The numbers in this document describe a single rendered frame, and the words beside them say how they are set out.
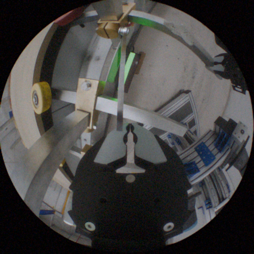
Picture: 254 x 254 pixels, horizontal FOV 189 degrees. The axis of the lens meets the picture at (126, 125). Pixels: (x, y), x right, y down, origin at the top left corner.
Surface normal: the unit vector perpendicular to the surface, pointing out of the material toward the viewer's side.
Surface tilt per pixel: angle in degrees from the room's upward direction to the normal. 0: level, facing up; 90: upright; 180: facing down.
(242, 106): 90
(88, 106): 0
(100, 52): 0
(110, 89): 0
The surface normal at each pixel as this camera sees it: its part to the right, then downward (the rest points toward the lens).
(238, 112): -0.94, -0.32
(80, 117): 0.30, -0.83
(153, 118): -0.04, 0.48
